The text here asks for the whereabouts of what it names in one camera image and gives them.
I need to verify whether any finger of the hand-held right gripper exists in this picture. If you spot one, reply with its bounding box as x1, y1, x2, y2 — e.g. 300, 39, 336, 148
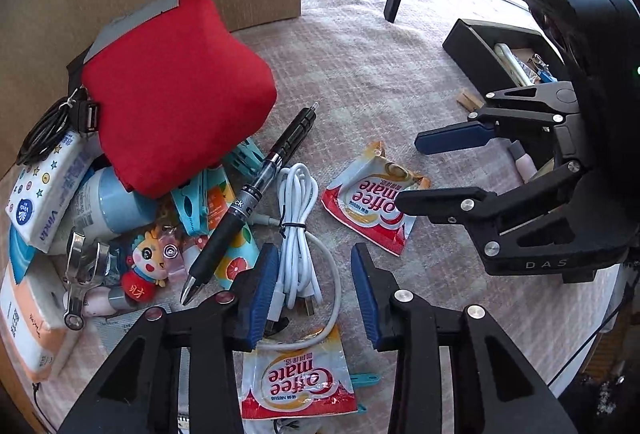
414, 81, 581, 156
395, 158, 589, 261

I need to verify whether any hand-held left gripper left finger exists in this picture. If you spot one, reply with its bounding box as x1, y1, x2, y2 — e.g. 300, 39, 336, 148
60, 243, 280, 434

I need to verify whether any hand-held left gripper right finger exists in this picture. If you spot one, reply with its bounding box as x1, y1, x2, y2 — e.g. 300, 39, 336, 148
350, 243, 581, 434

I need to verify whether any dark grey tray container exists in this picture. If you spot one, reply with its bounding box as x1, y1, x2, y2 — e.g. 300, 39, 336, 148
442, 18, 568, 115

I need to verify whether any white USB cable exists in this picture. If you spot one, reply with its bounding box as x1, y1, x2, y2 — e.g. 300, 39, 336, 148
257, 162, 344, 351

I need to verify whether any wooden clothespin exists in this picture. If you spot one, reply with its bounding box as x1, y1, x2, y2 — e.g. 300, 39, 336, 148
456, 89, 487, 112

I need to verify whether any orange fruit print packet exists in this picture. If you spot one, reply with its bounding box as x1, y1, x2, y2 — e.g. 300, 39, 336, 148
206, 174, 262, 291

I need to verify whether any black gel pen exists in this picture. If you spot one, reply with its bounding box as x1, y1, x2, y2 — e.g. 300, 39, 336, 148
180, 101, 321, 306

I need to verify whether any red white creamer sachet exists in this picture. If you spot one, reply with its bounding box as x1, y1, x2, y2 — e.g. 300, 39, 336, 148
320, 141, 432, 258
241, 325, 359, 421

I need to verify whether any pink bottle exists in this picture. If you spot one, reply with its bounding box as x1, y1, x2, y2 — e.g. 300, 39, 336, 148
507, 140, 540, 178

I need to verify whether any blue clothespin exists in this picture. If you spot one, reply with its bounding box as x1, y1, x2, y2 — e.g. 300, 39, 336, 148
351, 370, 382, 415
170, 171, 213, 236
222, 138, 266, 176

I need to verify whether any grey foil packet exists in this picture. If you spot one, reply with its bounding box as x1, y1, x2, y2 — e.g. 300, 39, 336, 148
91, 311, 151, 360

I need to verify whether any pink lip balm tube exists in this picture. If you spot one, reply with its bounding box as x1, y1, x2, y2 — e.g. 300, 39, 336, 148
81, 288, 147, 319

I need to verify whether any blue white bottle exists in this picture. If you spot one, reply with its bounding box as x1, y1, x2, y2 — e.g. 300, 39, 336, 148
50, 166, 157, 256

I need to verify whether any chrome metal clip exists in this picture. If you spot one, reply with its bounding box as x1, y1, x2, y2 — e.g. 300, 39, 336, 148
61, 231, 112, 331

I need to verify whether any red fabric pouch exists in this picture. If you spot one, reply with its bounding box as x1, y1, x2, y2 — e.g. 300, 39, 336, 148
67, 0, 279, 200

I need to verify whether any peach white tissue pack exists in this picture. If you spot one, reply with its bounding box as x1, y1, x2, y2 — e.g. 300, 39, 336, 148
0, 259, 69, 383

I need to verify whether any white star print tissue pack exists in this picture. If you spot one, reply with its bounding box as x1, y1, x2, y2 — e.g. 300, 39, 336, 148
5, 130, 97, 256

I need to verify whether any cartoon dragon keychain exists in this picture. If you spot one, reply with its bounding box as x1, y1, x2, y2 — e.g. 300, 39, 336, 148
120, 224, 185, 304

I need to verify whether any coiled black USB cable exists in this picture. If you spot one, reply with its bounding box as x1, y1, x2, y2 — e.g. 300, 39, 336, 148
15, 85, 102, 166

